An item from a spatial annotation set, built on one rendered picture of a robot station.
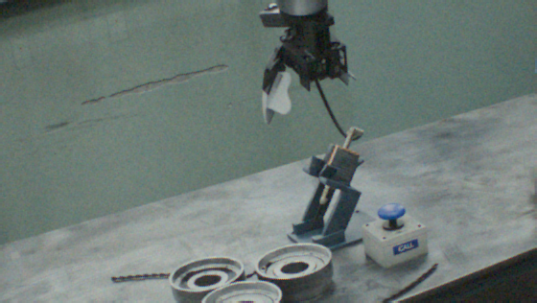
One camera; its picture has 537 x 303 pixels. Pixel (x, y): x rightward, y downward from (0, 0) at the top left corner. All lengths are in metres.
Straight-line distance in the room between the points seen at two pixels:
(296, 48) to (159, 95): 1.52
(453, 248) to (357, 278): 0.15
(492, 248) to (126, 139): 1.73
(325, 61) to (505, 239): 0.37
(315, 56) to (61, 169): 1.62
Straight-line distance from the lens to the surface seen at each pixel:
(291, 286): 1.23
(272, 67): 1.37
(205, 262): 1.32
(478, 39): 3.25
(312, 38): 1.30
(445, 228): 1.39
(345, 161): 1.37
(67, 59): 2.76
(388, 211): 1.29
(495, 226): 1.37
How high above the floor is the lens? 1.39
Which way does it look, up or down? 19 degrees down
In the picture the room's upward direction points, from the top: 10 degrees counter-clockwise
